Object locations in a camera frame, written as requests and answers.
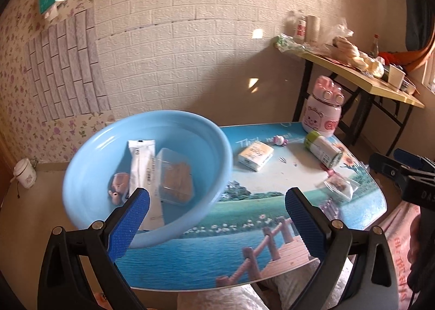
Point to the pink bear water bottle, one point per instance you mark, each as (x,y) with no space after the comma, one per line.
(321,119)

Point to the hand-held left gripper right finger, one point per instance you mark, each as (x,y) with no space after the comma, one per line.
(304,223)

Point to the large bag of bread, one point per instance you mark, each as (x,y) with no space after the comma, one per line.
(346,46)

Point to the white paper cup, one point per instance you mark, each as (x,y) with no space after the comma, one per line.
(396,77)

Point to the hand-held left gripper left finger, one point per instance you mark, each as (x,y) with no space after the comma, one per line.
(131,223)

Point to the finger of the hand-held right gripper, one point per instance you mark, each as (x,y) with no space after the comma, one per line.
(413,160)
(387,167)

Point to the light blue plastic basin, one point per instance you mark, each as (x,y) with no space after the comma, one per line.
(102,147)

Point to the orange cloth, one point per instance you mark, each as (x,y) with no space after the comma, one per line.
(418,58)

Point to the white bowl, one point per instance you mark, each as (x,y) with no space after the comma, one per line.
(410,88)

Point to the green plastic bag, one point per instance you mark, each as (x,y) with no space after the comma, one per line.
(285,43)

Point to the white and yellow small box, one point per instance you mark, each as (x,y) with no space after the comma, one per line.
(255,157)

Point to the white bottle with red label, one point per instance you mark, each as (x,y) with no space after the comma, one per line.
(300,31)

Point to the small bag of bread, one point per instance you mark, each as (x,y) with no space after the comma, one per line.
(373,67)

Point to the clear floss pick box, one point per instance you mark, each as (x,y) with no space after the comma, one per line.
(328,207)

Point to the long white packet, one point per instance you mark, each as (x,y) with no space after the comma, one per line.
(144,167)

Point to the scenic print low table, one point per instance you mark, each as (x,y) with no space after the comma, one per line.
(258,201)

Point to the yellow top folding table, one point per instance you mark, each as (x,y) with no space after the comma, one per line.
(340,65)

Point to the small pink candy toy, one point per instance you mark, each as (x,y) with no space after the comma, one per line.
(280,140)

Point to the pink printed blanket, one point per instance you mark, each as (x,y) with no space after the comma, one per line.
(401,255)

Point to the clear plastic box with cake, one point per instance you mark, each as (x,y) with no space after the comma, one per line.
(176,177)

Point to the stack of paper cups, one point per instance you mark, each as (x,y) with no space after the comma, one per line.
(313,29)

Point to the pink hair clip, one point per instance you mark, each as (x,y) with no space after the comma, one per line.
(329,169)

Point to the clear snack packet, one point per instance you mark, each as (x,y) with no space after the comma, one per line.
(340,186)

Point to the dark cloth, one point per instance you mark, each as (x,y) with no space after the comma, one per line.
(418,7)

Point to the white lidded mug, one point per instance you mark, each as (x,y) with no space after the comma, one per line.
(25,174)

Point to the red cap sauce bottle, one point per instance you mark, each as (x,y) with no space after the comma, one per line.
(376,46)

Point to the green and white can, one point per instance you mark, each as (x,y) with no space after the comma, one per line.
(323,148)

